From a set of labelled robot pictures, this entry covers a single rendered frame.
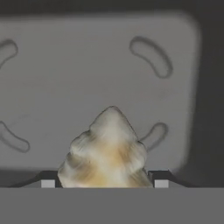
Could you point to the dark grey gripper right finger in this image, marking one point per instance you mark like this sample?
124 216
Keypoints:
161 178

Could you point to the white browned dumpling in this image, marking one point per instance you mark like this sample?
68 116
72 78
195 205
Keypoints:
106 154

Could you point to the grey tupperware container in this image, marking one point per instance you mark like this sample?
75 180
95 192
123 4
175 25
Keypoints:
87 73

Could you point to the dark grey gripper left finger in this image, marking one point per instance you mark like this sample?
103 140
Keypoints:
48 178

